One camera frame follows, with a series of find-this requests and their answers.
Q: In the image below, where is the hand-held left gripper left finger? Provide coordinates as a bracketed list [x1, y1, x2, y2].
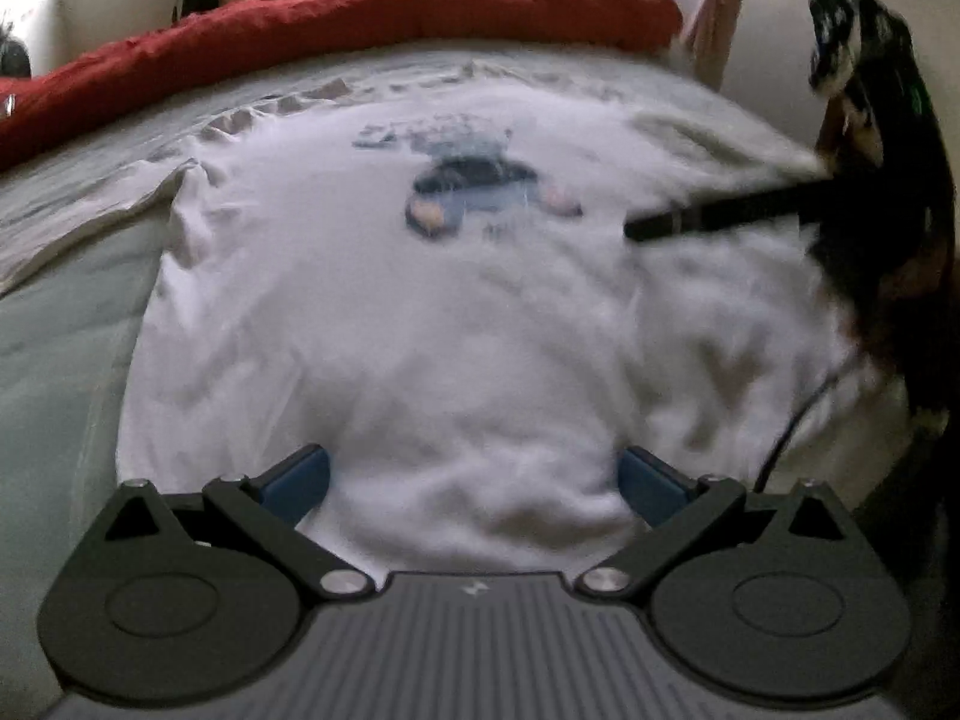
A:
[105, 444, 376, 602]

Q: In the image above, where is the black cable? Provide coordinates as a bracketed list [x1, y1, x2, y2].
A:
[752, 356, 852, 494]

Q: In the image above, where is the black round bag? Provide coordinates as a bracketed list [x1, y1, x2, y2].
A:
[0, 36, 32, 80]

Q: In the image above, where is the pink orange curtain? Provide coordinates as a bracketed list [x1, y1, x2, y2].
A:
[684, 0, 757, 87]

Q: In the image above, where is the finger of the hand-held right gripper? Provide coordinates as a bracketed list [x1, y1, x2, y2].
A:
[624, 178, 833, 242]

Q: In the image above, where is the white printed sweatshirt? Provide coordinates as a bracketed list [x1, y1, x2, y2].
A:
[0, 71, 912, 578]

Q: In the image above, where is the black white patterned garment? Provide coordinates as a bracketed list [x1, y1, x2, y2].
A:
[808, 0, 912, 98]

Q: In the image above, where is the red duvet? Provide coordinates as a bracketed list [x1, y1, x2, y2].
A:
[0, 0, 685, 172]

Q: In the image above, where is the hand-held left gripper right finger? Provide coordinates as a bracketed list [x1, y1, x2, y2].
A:
[574, 446, 856, 605]

